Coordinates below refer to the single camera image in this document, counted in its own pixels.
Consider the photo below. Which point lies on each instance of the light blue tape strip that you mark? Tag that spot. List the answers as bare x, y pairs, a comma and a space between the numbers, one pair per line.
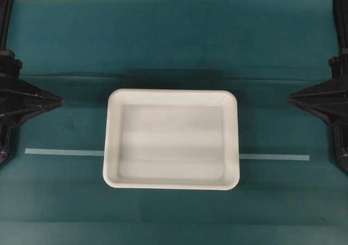
62, 152

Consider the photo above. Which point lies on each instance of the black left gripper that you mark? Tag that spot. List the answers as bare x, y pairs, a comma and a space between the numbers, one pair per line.
14, 109

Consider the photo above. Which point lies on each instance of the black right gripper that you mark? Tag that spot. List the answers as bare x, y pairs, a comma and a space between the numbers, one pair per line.
328, 100

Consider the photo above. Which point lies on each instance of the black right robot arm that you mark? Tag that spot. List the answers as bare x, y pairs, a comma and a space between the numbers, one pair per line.
340, 19

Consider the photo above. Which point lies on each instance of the white plastic rectangular tray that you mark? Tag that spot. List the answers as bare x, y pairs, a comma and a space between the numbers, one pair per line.
172, 139

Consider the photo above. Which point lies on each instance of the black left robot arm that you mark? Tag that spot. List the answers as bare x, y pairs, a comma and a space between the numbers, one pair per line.
6, 6

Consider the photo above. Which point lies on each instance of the teal green table cloth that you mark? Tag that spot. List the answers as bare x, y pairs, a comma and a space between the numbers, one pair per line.
290, 192

